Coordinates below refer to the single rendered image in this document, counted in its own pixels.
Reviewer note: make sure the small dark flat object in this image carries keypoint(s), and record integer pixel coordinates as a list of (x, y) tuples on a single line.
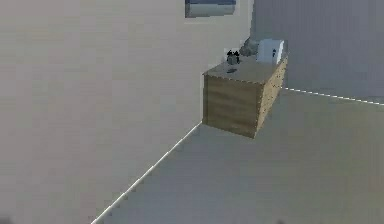
[(231, 70)]

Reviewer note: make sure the white box with dark mark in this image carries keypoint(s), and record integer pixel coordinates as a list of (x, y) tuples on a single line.
[(269, 51)]

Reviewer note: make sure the framed wall picture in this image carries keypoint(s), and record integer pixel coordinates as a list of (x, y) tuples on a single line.
[(210, 8)]

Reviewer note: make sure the grey lumpy object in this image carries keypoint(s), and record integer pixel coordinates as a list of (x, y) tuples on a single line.
[(250, 49)]

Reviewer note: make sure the wooden box stand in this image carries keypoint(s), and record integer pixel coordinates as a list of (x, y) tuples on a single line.
[(233, 103)]

